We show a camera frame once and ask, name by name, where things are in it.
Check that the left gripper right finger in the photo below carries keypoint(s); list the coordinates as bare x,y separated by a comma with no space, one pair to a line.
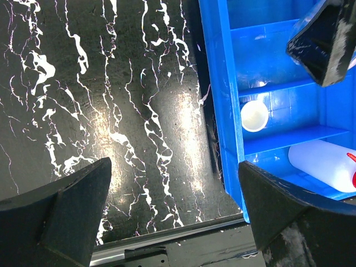
293,226

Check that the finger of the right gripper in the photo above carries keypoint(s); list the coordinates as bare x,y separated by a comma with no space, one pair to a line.
322,47

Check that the squeeze bottle red cap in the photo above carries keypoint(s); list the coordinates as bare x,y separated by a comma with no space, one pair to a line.
329,163

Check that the blue compartment bin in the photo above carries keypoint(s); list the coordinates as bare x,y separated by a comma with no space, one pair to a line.
246,52

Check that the small white crucible cup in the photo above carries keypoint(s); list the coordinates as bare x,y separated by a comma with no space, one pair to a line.
254,116

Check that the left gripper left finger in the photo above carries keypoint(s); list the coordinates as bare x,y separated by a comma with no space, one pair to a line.
56,224

